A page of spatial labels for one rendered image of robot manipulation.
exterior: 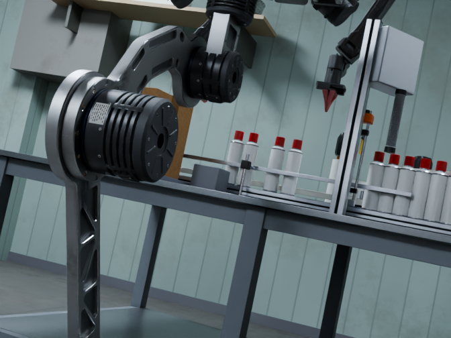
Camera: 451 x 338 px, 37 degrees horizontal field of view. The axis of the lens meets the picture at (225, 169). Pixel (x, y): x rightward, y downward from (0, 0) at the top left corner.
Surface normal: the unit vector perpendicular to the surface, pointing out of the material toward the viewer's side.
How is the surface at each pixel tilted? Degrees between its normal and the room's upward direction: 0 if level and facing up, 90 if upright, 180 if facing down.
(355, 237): 90
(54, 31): 90
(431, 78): 90
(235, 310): 90
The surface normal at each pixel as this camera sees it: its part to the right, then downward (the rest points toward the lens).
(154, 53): 0.94, 0.18
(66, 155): -0.35, 0.51
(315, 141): -0.28, -0.13
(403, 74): 0.52, 0.04
